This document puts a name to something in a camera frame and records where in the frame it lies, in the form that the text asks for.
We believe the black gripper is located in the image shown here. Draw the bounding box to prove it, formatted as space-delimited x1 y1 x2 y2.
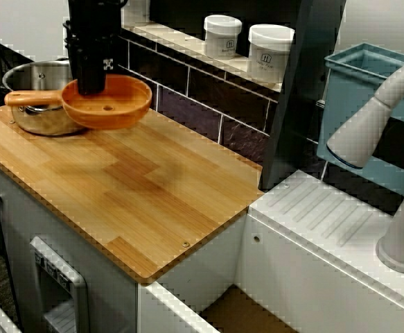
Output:
62 0 130 96

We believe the orange plastic toy pan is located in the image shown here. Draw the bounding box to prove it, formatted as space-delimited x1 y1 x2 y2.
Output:
3 74 153 131

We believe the stainless steel pot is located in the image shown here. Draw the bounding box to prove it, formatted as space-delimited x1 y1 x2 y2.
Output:
2 57 88 137

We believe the plain white plastic container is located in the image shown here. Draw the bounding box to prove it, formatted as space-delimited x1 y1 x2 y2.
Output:
121 0 151 27

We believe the beige shelf ledge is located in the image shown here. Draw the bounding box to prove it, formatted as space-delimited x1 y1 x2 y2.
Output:
120 24 282 93

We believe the small white labelled jar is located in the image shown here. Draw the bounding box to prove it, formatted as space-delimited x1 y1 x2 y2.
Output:
203 14 243 60

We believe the white kitchen cabinet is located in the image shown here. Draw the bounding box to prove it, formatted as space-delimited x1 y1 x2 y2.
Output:
0 161 141 333

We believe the large white labelled jar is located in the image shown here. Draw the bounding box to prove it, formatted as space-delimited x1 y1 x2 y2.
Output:
247 23 296 84

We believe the dark gray upright panel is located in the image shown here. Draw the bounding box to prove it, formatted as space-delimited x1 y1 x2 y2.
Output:
260 0 348 191

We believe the gray dispenser panel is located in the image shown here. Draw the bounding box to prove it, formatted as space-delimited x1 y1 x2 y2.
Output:
28 236 91 333

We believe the white sink unit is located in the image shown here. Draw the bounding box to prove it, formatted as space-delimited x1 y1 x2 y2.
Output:
137 169 404 333

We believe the blue plastic bin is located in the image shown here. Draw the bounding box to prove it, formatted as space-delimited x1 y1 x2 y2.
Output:
316 42 404 197

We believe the gray toy faucet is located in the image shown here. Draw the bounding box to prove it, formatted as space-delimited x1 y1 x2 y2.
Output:
326 57 404 275

